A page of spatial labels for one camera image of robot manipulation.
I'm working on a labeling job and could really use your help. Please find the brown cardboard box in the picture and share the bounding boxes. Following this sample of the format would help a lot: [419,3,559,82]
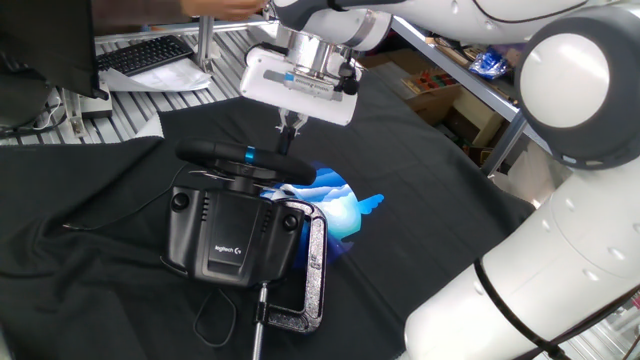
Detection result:
[357,48,464,126]

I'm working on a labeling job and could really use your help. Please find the black Logitech wheel base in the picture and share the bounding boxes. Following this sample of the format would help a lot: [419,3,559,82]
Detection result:
[160,174,307,289]

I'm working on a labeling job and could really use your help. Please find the cream cardboard box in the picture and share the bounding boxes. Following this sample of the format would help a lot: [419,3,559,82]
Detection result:
[442,87,506,149]

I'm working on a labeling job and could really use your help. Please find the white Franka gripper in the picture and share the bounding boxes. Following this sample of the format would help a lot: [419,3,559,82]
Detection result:
[238,45,360,155]

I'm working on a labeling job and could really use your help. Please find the black metal C-clamp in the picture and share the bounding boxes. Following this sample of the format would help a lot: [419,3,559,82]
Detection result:
[249,198,329,360]

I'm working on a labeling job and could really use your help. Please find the blue plastic bag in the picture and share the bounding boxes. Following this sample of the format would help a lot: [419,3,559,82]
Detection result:
[468,47,511,81]

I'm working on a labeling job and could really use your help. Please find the black cloth with blue print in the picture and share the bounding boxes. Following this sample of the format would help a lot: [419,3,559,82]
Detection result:
[0,69,536,360]

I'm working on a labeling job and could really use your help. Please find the person hand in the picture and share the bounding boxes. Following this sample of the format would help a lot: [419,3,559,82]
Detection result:
[180,0,269,22]

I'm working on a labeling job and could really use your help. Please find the wooden tray of coloured blocks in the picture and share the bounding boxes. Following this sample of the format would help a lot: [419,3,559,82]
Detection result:
[399,68,454,96]

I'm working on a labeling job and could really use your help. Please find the silver depth camera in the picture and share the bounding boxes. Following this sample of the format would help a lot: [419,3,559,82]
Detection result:
[262,68,347,104]

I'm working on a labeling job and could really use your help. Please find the white paper sheets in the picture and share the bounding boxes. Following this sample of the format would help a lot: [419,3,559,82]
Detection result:
[98,58,214,93]

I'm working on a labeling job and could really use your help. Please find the long thin black cable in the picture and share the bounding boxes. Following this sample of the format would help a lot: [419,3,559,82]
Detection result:
[62,162,191,232]

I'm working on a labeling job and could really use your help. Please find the aluminium upright post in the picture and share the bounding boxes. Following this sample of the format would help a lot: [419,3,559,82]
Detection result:
[195,14,216,71]

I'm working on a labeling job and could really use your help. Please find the small aluminium bracket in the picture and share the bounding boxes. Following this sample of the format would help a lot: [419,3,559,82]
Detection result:
[62,87,87,139]

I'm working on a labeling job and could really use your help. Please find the grey metal shelf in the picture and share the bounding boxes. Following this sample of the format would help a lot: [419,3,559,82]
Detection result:
[389,15,551,177]

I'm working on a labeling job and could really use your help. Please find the aluminium rail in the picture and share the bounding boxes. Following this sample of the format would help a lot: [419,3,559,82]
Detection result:
[94,19,279,45]

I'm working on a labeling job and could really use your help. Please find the black racing steering wheel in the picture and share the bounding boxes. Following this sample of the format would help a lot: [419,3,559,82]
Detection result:
[174,138,319,191]

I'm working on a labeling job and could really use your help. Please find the thin black cable loop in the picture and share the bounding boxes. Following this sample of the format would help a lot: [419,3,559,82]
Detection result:
[192,287,238,348]

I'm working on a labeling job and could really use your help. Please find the black computer keyboard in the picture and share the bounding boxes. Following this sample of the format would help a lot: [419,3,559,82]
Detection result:
[96,34,195,77]

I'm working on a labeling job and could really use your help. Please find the dark grey monitor stand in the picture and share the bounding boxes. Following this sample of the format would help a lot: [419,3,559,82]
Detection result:
[0,74,55,132]

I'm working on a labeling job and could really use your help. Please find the black camera cable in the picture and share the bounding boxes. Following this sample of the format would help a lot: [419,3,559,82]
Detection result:
[338,54,362,97]

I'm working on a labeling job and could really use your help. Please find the black monitor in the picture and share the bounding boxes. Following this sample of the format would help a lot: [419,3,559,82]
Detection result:
[0,0,110,101]

